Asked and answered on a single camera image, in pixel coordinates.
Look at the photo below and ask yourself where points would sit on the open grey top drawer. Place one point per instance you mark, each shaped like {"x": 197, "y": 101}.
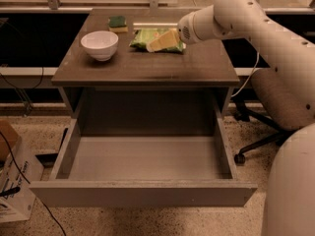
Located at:
{"x": 145, "y": 149}

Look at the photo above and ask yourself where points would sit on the white ceramic bowl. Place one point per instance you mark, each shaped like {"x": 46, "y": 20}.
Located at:
{"x": 100, "y": 45}

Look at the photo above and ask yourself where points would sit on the green yellow sponge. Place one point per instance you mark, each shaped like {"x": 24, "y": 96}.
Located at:
{"x": 117, "y": 24}

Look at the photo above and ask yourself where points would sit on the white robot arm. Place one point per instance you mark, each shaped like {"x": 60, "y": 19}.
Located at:
{"x": 290, "y": 194}

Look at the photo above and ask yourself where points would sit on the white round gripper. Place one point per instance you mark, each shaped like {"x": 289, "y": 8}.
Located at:
{"x": 185, "y": 31}

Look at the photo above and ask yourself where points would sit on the grey cabinet with top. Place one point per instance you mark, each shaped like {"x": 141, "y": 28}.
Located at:
{"x": 145, "y": 66}

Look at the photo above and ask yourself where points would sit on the green jalapeno chip bag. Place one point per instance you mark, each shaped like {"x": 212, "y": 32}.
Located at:
{"x": 143, "y": 36}

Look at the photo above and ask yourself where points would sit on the white cardboard box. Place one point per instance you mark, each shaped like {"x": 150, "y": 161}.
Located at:
{"x": 19, "y": 170}

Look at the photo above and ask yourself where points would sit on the brown office chair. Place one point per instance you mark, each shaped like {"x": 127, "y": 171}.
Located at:
{"x": 259, "y": 118}

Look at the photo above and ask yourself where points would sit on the brown cardboard box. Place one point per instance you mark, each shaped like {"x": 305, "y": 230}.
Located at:
{"x": 8, "y": 139}

